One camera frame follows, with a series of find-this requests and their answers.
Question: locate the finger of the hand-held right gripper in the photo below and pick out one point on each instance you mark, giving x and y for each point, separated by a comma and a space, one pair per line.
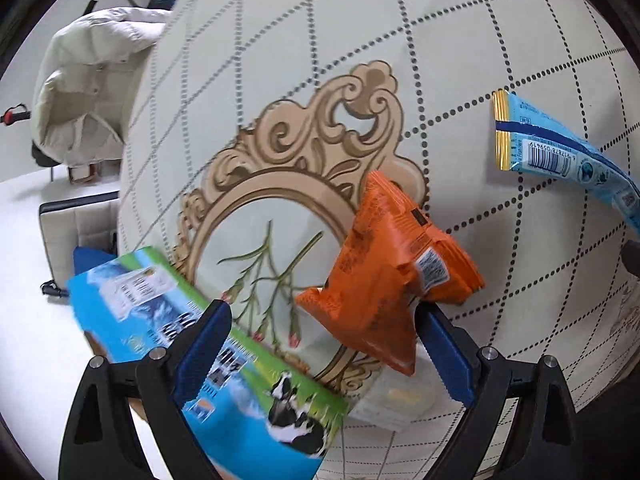
631, 259

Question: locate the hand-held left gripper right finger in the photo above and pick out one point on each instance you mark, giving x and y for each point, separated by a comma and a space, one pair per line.
450, 355

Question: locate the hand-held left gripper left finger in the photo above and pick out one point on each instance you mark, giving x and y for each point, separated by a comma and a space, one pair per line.
202, 355

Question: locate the blue milk carton box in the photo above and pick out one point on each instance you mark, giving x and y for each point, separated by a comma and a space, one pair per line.
200, 355

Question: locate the orange snack packet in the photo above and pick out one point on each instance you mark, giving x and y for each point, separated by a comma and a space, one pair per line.
387, 270

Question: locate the light blue snack packet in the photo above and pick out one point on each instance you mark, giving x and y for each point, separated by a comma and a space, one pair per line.
560, 152

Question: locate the white padded chair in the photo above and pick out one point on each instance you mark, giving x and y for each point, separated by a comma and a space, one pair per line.
75, 225

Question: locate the patterned round tablecloth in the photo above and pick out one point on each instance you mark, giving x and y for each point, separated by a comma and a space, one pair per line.
350, 110

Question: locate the cream puffer jacket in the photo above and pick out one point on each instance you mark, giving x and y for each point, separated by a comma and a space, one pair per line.
85, 85

